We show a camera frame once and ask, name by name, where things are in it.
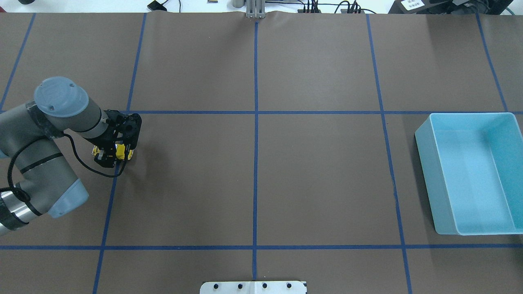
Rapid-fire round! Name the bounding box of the yellow beetle toy car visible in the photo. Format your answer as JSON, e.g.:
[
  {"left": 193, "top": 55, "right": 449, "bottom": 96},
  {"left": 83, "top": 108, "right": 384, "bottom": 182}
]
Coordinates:
[{"left": 92, "top": 144, "right": 133, "bottom": 161}]

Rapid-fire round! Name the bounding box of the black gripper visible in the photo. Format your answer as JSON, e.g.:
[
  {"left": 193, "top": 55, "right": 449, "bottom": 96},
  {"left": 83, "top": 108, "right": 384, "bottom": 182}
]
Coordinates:
[{"left": 93, "top": 118, "right": 133, "bottom": 169}]

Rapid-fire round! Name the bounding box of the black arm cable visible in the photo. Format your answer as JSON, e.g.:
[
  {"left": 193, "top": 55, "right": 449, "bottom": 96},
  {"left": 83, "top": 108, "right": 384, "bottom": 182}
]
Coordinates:
[{"left": 0, "top": 133, "right": 127, "bottom": 203}]

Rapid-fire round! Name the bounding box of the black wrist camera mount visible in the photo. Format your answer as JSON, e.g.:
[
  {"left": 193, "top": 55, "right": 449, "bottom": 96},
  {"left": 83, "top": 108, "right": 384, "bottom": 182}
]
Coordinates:
[{"left": 105, "top": 110, "right": 142, "bottom": 149}]

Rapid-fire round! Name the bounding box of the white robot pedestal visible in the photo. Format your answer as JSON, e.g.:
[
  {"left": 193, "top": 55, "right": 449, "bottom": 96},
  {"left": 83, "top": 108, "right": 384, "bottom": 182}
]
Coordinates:
[{"left": 199, "top": 281, "right": 308, "bottom": 294}]

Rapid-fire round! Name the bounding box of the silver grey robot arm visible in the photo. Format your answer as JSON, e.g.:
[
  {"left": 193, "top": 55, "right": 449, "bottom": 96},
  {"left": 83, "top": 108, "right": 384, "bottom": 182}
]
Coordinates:
[{"left": 0, "top": 76, "right": 142, "bottom": 236}]

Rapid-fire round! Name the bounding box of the light blue plastic bin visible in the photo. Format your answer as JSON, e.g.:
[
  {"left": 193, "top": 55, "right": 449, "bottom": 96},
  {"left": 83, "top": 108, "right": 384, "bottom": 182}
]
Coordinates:
[{"left": 415, "top": 112, "right": 523, "bottom": 236}]

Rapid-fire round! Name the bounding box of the small metal cylinder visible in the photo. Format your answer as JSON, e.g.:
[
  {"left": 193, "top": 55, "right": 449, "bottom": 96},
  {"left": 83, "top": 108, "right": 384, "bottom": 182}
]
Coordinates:
[{"left": 230, "top": 0, "right": 246, "bottom": 8}]

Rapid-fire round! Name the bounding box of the brown paper table mat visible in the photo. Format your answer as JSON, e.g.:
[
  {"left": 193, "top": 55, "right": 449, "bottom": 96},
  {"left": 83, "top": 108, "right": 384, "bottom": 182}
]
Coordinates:
[{"left": 1, "top": 11, "right": 522, "bottom": 294}]

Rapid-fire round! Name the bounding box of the aluminium frame post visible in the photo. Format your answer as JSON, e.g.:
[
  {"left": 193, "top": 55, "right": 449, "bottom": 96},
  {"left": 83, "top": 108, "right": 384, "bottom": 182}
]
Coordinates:
[{"left": 245, "top": 0, "right": 266, "bottom": 19}]

